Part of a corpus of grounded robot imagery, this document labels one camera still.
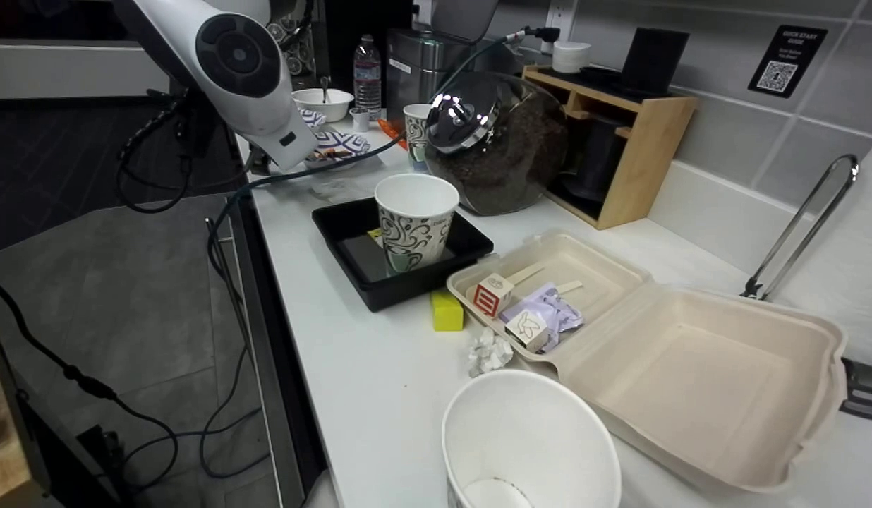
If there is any wooden stirrer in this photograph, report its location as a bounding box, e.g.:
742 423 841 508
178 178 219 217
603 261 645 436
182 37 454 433
501 264 550 291

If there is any orange pen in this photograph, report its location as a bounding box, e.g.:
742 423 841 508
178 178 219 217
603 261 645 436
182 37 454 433
375 117 408 154

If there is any black card holder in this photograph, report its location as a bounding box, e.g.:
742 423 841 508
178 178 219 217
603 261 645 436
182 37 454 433
619 25 691 101

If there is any coffee pod carousel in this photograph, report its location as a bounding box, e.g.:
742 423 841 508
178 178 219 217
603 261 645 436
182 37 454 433
265 10 320 92

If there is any patterned plate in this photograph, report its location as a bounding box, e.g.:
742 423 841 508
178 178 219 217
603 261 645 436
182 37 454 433
305 124 375 166

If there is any yellow sticky note block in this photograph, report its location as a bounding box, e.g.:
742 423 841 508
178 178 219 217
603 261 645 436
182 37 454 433
428 289 468 333

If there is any teal cable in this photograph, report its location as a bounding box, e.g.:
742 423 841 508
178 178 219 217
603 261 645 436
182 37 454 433
193 133 405 482

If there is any chrome faucet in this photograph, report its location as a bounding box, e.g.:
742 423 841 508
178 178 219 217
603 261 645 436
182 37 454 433
738 154 862 305

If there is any crumpled white paper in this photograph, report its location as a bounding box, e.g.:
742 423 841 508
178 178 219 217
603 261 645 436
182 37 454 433
466 329 516 379

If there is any beige clamshell takeout container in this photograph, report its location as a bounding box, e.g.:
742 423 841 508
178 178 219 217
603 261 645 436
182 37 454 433
443 230 849 497

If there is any small white cup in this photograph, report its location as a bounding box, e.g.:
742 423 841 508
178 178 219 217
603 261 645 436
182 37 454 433
550 41 593 78

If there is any black floor equipment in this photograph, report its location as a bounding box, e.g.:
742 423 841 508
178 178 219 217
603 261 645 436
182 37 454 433
20 392 127 508

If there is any wooden countertop organizer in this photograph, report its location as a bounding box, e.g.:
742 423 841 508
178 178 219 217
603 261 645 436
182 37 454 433
518 66 701 233

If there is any white ceramic bowl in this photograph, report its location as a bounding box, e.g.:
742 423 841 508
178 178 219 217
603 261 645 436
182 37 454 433
289 86 356 124

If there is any purple packet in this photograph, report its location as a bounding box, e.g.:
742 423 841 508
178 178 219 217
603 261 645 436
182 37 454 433
498 282 586 341

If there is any small patterned paper cup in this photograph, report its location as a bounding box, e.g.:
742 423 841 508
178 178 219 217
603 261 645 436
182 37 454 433
401 101 437 172

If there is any large white paper cup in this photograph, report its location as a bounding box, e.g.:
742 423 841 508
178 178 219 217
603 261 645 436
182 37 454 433
437 368 624 508

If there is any black plastic tray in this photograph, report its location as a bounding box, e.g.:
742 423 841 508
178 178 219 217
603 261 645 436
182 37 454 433
310 196 497 315

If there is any black QR code sign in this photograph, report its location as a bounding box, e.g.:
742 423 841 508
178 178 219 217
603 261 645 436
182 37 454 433
744 22 828 99

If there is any silver lidded bin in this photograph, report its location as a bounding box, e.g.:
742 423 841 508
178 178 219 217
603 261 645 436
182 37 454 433
384 25 456 123

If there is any red white small box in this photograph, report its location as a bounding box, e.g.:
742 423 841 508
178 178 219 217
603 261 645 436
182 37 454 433
470 272 516 322

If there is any black floor cable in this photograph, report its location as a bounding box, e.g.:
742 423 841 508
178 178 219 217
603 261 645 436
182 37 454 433
0 272 182 497

